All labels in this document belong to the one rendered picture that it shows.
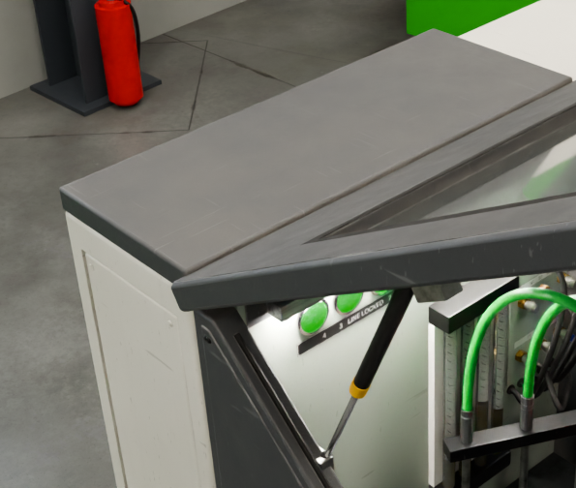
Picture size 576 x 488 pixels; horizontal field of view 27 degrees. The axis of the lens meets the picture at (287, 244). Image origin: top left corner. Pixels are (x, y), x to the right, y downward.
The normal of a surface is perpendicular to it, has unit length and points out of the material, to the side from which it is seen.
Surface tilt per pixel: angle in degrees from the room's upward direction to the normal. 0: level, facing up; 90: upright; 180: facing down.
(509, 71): 0
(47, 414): 0
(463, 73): 0
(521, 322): 90
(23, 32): 90
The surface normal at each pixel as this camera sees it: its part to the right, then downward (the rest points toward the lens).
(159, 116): -0.07, -0.84
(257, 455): -0.76, 0.39
